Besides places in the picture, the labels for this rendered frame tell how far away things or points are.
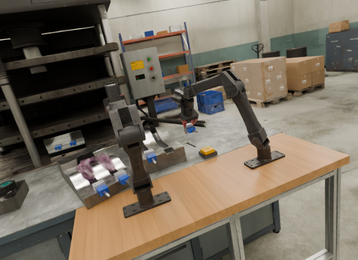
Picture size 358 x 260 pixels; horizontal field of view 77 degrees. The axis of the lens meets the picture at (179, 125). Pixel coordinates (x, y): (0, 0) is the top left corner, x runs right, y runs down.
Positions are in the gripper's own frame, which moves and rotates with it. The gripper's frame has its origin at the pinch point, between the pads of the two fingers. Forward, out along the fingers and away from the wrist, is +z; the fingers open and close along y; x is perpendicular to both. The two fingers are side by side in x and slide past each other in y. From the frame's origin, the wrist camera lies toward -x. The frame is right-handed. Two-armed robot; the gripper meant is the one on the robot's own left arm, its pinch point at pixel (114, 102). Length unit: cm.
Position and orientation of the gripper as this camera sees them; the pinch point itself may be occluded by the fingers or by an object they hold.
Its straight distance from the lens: 123.8
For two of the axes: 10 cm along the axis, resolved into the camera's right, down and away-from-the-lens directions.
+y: -9.2, 2.7, -2.7
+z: -3.3, -2.0, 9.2
